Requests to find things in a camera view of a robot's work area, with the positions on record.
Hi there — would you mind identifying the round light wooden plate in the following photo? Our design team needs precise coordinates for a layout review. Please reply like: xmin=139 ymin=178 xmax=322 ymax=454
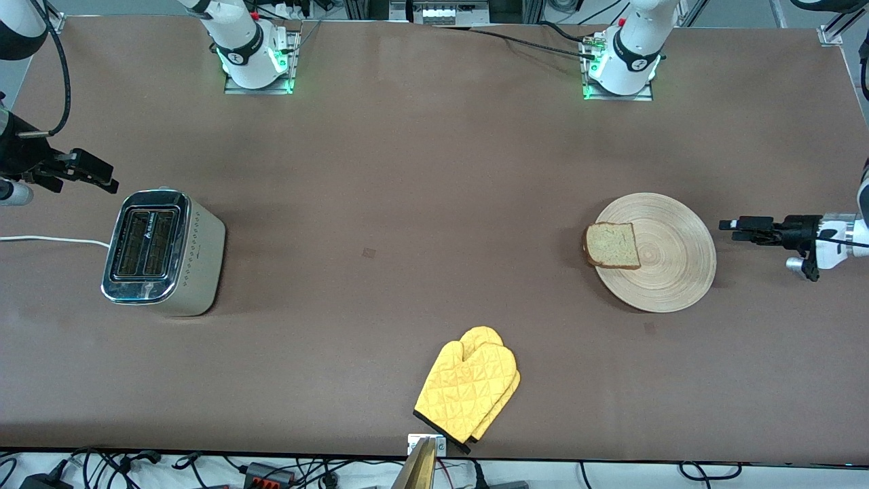
xmin=592 ymin=192 xmax=718 ymax=314

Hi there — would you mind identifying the slice of brown bread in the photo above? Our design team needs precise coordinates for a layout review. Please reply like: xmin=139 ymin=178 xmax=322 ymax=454
xmin=582 ymin=221 xmax=642 ymax=271

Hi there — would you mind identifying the silver two-slot toaster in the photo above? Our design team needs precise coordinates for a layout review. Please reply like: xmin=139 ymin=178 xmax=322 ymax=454
xmin=100 ymin=188 xmax=226 ymax=318

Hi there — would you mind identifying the yellow quilted oven mitt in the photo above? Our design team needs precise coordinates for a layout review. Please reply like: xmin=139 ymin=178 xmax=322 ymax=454
xmin=413 ymin=342 xmax=518 ymax=454
xmin=460 ymin=326 xmax=522 ymax=442

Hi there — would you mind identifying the black power adapter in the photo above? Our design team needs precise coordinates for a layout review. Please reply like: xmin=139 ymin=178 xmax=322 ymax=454
xmin=19 ymin=473 xmax=74 ymax=489

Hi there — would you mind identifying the white power strip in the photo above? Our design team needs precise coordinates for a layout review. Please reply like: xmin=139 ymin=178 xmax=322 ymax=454
xmin=411 ymin=0 xmax=489 ymax=26

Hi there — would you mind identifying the gold aluminium profile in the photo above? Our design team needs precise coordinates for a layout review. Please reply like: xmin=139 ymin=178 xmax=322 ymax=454
xmin=390 ymin=436 xmax=435 ymax=489

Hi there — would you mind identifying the white toaster power cable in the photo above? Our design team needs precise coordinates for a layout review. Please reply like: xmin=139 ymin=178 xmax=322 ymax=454
xmin=0 ymin=235 xmax=111 ymax=249

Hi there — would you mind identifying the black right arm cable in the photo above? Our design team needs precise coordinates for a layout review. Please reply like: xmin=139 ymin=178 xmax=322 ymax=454
xmin=17 ymin=10 xmax=73 ymax=139

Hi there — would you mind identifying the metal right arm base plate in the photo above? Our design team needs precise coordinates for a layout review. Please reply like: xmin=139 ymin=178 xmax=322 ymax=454
xmin=224 ymin=27 xmax=301 ymax=95

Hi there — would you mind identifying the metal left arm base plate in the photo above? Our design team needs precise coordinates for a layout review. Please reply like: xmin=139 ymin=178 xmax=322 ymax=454
xmin=582 ymin=33 xmax=656 ymax=103

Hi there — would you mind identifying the black looped floor cable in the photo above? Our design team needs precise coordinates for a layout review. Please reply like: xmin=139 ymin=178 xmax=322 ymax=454
xmin=679 ymin=462 xmax=742 ymax=480

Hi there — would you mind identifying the short thick black cable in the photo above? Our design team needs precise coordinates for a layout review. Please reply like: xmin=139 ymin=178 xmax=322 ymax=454
xmin=538 ymin=20 xmax=599 ymax=44

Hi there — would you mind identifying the long thin black cable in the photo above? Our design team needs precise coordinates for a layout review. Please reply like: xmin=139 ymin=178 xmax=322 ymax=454
xmin=467 ymin=26 xmax=599 ymax=62

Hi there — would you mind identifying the silver table edge bracket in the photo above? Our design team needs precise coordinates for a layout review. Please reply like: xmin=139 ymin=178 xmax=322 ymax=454
xmin=407 ymin=434 xmax=447 ymax=456

